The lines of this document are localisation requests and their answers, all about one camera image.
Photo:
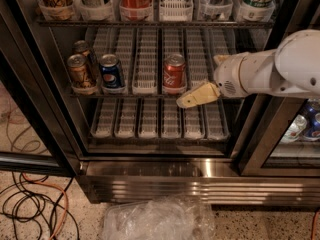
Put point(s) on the gold can top shelf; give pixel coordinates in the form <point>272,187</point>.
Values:
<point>57,9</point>

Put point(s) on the red coke can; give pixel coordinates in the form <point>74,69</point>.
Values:
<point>174,71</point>

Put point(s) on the blue pepsi can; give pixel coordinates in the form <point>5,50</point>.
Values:
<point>111,71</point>

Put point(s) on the middle wire shelf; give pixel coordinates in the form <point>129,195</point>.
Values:
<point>124,95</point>

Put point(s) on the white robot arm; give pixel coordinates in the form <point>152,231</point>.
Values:
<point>291,70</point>

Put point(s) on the blue can right compartment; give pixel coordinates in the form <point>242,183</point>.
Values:
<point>311,112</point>

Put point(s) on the gold brown can front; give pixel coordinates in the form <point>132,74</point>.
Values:
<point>80,71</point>

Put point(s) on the empty white tray top shelf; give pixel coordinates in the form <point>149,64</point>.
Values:
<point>175,10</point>

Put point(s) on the open glass fridge door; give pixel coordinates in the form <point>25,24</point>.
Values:
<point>32,140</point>

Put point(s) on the top wire shelf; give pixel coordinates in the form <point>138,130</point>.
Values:
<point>156,24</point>

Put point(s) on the gold brown can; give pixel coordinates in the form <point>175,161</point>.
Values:
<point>80,71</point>
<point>83,47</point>

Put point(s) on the red can top shelf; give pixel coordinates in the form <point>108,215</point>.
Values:
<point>135,10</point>

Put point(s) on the white can tray under coke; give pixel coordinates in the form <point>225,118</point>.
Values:
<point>172,43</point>

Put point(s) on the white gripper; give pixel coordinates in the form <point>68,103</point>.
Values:
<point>227,74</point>

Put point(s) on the gold brown can rear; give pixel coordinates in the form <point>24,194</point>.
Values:
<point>83,47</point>

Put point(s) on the stainless steel fridge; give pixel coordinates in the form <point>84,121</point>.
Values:
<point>132,149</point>

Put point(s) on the clear plastic bag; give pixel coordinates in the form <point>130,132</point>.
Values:
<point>168,218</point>

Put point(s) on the white can right compartment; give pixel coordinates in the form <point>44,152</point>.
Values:
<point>294,130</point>

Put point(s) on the wire shelf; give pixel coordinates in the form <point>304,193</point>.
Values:
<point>124,95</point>
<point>156,24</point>

